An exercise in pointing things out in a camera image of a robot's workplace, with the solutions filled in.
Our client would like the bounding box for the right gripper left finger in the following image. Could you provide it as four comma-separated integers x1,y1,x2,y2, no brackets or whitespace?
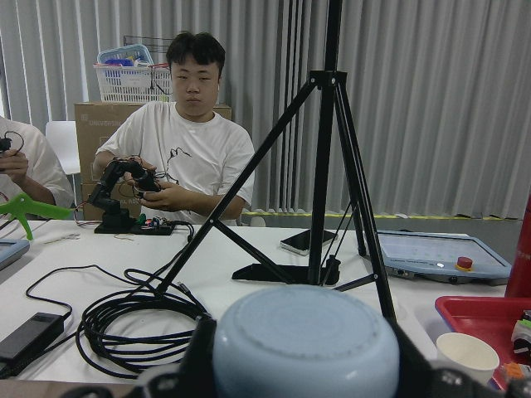
178,318,217,397

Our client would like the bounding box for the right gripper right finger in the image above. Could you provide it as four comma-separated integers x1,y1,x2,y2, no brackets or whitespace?
387,319,431,398

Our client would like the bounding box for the light blue plastic cup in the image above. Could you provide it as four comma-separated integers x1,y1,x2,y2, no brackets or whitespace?
213,285,400,397

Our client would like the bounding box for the white paper cup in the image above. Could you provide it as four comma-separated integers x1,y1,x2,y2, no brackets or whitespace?
436,332,500,385

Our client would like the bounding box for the red plastic tray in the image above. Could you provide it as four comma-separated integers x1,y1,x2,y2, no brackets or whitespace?
435,296,530,365

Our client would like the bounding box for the blue teach pendant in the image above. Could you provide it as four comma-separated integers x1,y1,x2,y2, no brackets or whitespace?
378,230,511,285
0,239,30,270

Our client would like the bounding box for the red bottle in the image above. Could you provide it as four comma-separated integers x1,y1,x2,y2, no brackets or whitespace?
504,197,531,298

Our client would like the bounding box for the black tripod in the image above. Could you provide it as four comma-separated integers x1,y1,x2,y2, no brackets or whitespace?
156,1,396,320

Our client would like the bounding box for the smartphone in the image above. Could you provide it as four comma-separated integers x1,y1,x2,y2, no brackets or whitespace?
280,230,337,255

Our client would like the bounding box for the black power adapter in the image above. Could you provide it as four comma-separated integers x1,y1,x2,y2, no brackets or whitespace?
1,313,64,367

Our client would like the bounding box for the person in white t-shirt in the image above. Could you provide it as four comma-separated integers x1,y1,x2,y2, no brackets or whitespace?
93,32,255,225

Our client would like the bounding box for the person with glasses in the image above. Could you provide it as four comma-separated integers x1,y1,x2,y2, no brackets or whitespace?
1,117,74,207

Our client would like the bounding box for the cardboard box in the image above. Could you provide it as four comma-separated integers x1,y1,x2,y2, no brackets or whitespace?
74,101,233,221

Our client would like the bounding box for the white plastic basket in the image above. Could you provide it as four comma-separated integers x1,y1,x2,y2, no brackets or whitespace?
94,44,173,104

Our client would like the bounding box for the coiled black cable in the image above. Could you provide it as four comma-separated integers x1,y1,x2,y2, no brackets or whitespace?
76,269,212,381

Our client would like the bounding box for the green handled grabber stick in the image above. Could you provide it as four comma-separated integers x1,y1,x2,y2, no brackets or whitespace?
0,192,74,240

